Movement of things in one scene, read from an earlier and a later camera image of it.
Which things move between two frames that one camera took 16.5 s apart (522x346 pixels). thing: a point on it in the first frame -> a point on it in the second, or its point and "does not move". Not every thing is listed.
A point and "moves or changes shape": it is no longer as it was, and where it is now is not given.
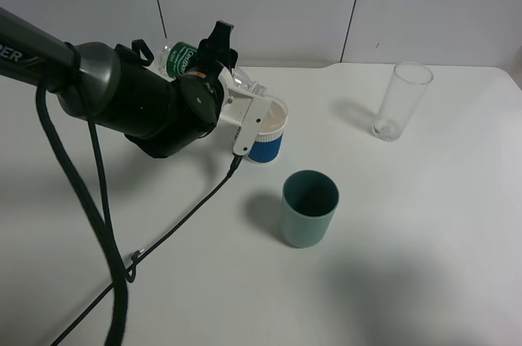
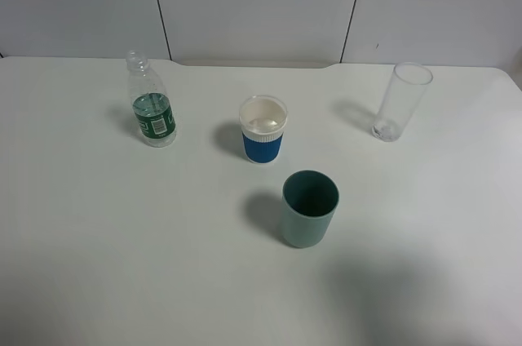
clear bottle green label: x=177 y=59 moves or changes shape
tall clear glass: x=404 y=93 does not move
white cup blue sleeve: x=267 y=144 does not move
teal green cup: x=309 y=200 does not move
